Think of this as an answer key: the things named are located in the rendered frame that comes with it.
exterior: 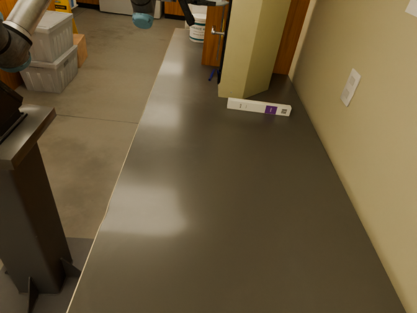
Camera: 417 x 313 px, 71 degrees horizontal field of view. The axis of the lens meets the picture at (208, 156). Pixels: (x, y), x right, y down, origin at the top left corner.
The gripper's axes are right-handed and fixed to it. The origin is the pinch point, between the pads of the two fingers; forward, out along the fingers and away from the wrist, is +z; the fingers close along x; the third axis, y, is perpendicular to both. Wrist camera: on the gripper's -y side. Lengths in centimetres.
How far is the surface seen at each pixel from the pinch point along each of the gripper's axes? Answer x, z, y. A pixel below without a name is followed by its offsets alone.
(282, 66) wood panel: 32, 38, -33
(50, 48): 150, -147, -84
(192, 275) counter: -91, -4, -37
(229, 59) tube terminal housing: -4.5, 4.7, -19.3
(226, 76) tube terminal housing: -4.5, 4.8, -26.9
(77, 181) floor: 27, -86, -131
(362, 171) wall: -57, 46, -30
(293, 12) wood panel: 32.5, 35.7, -5.3
